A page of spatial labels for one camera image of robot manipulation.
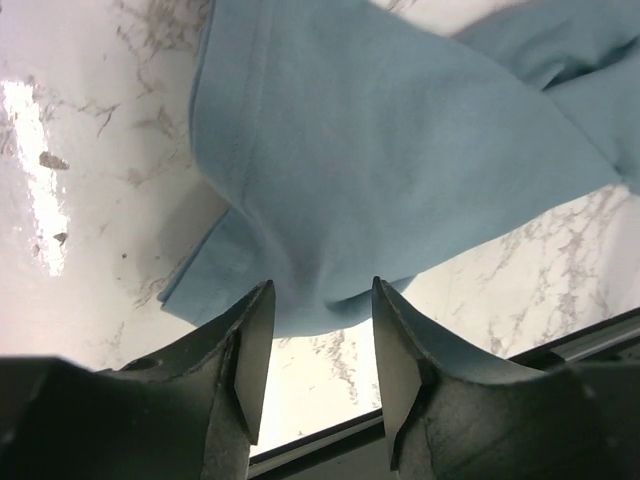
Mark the blue t shirt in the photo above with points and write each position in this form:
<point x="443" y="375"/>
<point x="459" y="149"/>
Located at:
<point x="350" y="144"/>

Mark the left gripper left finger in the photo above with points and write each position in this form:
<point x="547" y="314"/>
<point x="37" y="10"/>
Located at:
<point x="190" y="410"/>

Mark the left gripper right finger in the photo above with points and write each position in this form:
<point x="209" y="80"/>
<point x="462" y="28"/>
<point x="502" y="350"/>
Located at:
<point x="500" y="400"/>

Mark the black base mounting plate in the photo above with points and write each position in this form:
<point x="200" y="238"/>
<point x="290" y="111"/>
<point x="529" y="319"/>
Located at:
<point x="450" y="400"/>

